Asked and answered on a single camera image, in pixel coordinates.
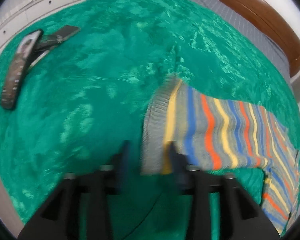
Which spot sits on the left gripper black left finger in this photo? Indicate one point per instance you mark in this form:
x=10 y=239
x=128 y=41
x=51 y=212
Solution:
x=59 y=217

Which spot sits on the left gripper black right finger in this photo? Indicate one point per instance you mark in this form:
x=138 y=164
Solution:
x=218 y=202

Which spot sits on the striped knitted sweater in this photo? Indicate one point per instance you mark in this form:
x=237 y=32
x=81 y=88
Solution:
x=218 y=134

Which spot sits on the green satin bedspread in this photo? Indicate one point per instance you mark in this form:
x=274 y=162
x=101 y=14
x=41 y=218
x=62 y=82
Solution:
x=78 y=104

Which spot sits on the grey striped mattress sheet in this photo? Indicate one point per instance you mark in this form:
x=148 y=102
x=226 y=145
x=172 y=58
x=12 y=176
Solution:
x=260 y=40

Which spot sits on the brown wooden headboard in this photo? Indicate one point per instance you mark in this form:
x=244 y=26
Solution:
x=266 y=19

